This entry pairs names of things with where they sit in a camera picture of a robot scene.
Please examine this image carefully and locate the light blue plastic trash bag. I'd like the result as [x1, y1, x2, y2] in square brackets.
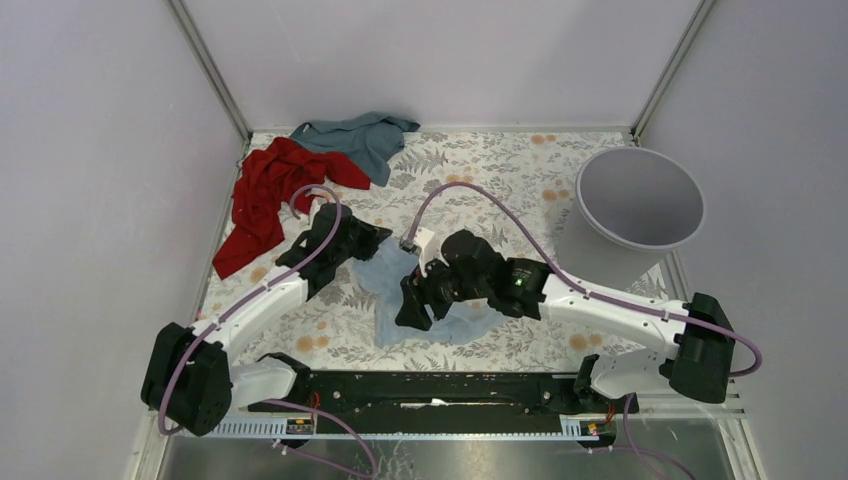
[351, 237, 508, 349]

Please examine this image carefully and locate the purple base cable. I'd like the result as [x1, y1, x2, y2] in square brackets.
[261, 399, 380, 480]
[599, 394, 697, 480]

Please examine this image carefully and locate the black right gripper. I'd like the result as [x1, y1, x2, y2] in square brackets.
[394, 251, 490, 333]

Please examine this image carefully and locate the floral patterned table mat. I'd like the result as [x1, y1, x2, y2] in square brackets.
[239, 131, 636, 372]

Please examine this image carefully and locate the grey trash bin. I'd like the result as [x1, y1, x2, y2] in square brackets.
[554, 146, 706, 290]

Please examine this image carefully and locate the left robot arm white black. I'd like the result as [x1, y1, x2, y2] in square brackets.
[140, 203, 392, 436]

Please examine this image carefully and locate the left aluminium corner frame post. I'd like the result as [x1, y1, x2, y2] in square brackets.
[164, 0, 253, 147]

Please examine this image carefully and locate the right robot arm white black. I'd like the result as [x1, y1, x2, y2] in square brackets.
[395, 228, 734, 412]

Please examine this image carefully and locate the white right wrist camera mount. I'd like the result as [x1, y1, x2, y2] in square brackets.
[399, 227, 441, 277]

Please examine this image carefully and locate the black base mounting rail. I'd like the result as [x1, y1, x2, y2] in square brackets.
[271, 353, 639, 436]

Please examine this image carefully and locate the red cloth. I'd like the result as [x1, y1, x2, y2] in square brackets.
[213, 137, 371, 279]

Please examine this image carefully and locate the aluminium corner frame post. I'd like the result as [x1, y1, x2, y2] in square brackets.
[630, 0, 718, 146]
[164, 0, 253, 147]

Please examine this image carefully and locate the right aluminium corner frame post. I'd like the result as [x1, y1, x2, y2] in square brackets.
[630, 0, 718, 146]

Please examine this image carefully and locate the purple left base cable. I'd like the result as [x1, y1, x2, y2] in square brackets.
[261, 399, 380, 480]

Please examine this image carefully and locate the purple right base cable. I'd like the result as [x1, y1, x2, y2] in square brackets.
[599, 394, 697, 480]

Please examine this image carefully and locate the grey-blue cloth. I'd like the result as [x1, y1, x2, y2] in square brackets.
[289, 112, 421, 187]

